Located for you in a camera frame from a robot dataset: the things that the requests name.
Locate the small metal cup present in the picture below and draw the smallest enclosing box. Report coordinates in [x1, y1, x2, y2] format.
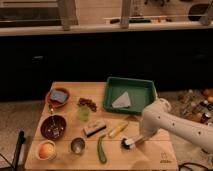
[71, 137, 85, 155]

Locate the green plastic tray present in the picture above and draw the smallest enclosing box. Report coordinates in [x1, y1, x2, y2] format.
[103, 77, 157, 115]

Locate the green cucumber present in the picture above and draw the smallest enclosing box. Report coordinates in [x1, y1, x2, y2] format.
[97, 135, 107, 164]

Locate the black stand left of table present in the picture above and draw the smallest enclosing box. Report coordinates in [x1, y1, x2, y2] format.
[12, 131, 25, 171]

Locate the orange-brown small plate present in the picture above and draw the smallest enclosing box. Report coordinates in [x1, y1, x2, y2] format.
[45, 87, 70, 108]

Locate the brown dried food pile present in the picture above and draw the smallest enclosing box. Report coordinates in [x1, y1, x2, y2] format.
[78, 98, 97, 112]

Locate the small wooden bowl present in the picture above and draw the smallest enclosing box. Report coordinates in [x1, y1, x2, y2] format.
[35, 140, 56, 161]

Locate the blue sponge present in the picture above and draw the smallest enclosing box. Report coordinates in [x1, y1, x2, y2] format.
[50, 90, 67, 103]

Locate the orange fruit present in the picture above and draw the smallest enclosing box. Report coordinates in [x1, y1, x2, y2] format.
[39, 143, 54, 159]

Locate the grey folded cloth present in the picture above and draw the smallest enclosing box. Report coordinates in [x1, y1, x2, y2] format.
[112, 92, 131, 108]

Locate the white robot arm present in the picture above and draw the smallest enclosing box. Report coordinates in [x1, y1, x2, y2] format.
[140, 98, 213, 153]

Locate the dark brown bowl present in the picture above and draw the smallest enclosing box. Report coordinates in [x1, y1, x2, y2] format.
[40, 115, 66, 141]

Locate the wooden scrub brush block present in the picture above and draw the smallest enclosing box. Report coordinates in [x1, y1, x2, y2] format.
[83, 120, 106, 138]

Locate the spice bottle rack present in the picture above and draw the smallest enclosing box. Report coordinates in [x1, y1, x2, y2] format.
[178, 89, 213, 124]

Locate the translucent green cup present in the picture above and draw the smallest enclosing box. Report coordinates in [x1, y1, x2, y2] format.
[78, 106, 90, 121]

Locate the metal fork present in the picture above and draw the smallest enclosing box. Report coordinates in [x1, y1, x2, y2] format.
[49, 105, 59, 138]

